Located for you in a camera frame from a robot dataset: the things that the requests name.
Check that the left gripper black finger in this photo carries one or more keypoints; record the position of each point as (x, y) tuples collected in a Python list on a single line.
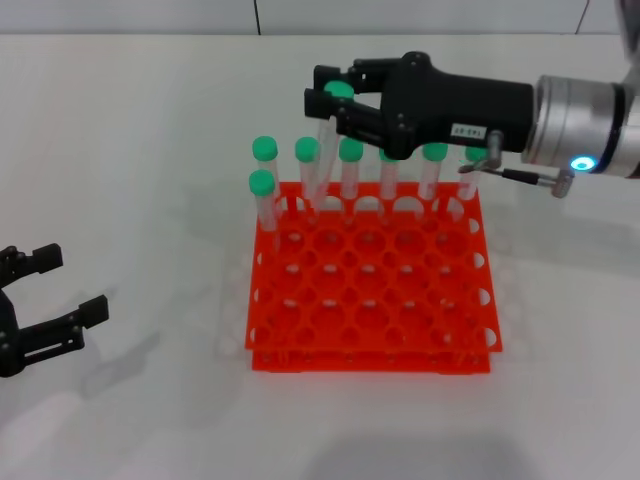
[(92, 310), (42, 259)]

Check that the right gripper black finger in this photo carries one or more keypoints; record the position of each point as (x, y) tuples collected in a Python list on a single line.
[(370, 75), (360, 122)]

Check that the orange plastic test tube rack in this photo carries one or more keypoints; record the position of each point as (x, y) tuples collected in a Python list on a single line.
[(380, 272)]

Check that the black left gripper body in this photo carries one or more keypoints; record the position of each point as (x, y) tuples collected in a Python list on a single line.
[(9, 340)]

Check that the green capped clear test tube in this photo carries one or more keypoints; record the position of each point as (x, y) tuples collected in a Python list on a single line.
[(475, 154), (337, 90), (265, 147), (350, 150), (261, 182), (306, 149), (389, 180), (434, 152)]

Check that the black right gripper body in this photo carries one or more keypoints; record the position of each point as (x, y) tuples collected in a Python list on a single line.
[(450, 105)]

